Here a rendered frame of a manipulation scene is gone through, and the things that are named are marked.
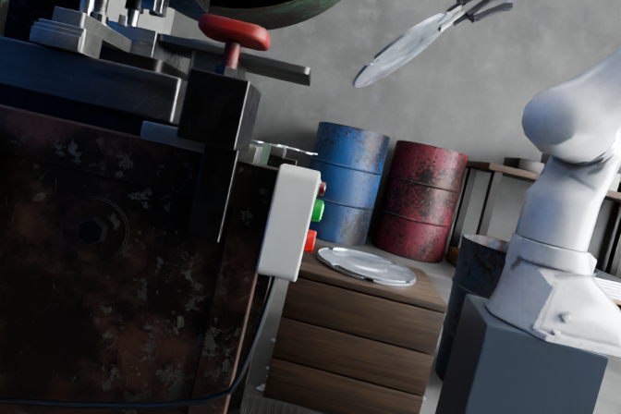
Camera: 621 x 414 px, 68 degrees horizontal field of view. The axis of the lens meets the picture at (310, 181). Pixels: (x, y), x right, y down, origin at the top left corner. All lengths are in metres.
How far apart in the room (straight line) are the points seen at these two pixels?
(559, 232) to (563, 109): 0.20
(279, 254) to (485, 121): 3.91
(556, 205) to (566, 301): 0.15
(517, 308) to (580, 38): 4.10
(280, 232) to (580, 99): 0.48
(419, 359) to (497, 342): 0.49
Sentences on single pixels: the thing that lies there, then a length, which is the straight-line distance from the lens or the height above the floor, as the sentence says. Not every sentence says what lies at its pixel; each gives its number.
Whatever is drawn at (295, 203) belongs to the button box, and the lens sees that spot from 0.54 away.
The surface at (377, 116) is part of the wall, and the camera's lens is 4.16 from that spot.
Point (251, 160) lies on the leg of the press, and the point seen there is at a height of 0.62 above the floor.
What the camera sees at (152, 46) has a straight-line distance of 0.80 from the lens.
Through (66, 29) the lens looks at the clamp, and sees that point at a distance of 0.66.
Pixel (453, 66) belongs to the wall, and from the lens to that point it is 4.35.
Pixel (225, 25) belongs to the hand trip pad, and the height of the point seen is 0.75.
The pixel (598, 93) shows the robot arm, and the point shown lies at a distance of 0.80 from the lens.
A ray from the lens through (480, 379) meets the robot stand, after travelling 0.82.
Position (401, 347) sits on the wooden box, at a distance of 1.25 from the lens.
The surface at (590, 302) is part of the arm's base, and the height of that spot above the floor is 0.52.
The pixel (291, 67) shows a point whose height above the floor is 0.77.
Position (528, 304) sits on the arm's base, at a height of 0.49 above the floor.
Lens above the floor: 0.65
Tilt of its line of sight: 4 degrees down
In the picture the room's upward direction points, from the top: 13 degrees clockwise
